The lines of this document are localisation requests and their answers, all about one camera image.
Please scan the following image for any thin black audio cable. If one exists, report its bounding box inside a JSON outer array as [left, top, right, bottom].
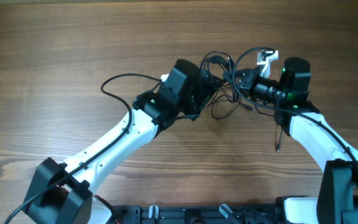
[[206, 83, 284, 153]]

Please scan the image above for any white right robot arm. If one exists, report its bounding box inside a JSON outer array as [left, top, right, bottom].
[[224, 55, 358, 223]]

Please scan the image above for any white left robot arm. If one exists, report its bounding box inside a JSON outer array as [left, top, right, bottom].
[[21, 59, 224, 223]]

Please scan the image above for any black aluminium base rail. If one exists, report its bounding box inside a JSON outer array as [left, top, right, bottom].
[[108, 203, 287, 224]]

